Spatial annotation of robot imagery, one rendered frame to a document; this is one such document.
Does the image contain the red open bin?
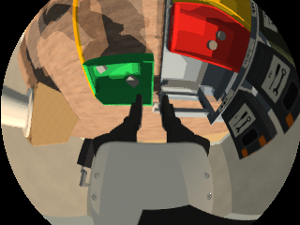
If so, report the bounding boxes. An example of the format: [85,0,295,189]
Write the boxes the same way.
[168,2,250,73]

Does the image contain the yellow bar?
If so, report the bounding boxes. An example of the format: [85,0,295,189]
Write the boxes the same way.
[72,0,94,95]

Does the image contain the green bin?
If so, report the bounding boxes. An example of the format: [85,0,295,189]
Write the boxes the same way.
[82,53,155,106]

